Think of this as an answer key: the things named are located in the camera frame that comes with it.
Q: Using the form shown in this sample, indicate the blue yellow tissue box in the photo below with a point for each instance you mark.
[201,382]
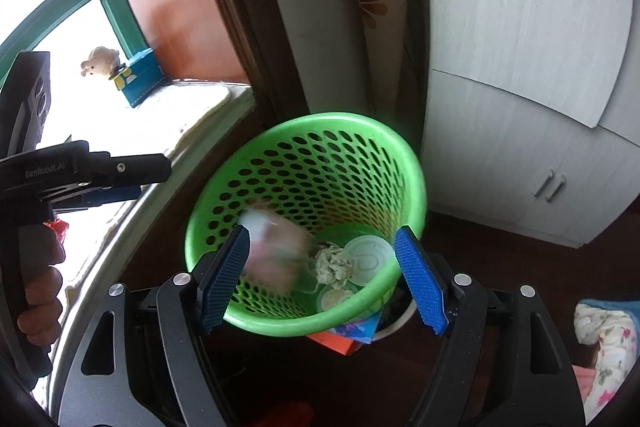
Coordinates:
[140,77]

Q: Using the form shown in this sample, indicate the green plastic waste basket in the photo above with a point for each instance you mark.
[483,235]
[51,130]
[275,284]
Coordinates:
[338,176]

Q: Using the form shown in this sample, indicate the crumpled paper ball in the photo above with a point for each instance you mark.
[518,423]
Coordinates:
[331,267]

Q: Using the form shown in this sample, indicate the orange snack wrapper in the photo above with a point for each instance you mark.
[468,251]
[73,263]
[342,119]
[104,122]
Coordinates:
[59,227]

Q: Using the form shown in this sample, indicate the floral pink blanket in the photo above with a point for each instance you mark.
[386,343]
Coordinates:
[613,328]

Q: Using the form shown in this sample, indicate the white wardrobe cabinet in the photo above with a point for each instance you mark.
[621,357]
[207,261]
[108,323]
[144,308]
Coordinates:
[532,119]

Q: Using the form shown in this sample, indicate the white round plastic lid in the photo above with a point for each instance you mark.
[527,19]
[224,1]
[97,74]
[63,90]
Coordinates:
[369,255]

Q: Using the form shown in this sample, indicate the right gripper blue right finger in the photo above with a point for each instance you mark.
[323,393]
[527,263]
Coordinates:
[426,286]

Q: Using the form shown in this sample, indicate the person's left hand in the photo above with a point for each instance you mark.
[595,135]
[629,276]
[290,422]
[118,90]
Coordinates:
[40,323]

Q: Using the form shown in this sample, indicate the orange blue box under basket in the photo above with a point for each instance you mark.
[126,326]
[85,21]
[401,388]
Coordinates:
[347,338]

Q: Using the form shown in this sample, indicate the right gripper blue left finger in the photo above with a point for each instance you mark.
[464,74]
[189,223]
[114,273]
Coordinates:
[221,275]

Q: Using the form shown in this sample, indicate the beige plush toy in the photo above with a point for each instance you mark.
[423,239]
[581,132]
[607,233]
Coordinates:
[102,62]

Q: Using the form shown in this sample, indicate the white quilted mattress pad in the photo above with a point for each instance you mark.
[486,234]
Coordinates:
[141,243]

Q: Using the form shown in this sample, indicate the large pink snack wrapper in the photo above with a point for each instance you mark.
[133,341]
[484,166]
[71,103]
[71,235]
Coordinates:
[279,249]

